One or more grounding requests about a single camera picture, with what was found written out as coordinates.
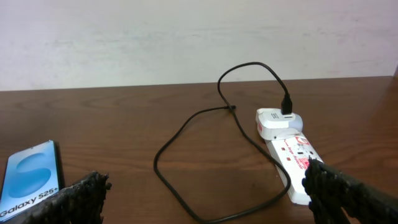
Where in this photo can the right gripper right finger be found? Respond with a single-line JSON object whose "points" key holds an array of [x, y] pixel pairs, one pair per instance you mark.
{"points": [[335, 197]]}

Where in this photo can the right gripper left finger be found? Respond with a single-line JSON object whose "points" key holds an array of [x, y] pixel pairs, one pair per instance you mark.
{"points": [[80, 203]]}

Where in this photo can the blue screen Galaxy smartphone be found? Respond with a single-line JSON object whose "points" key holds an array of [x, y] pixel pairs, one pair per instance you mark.
{"points": [[31, 176]]}

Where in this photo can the white power strip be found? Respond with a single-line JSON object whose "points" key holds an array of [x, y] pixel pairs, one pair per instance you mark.
{"points": [[293, 154]]}

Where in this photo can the white USB wall charger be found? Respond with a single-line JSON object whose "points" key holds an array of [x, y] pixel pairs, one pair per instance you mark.
{"points": [[273, 125]]}

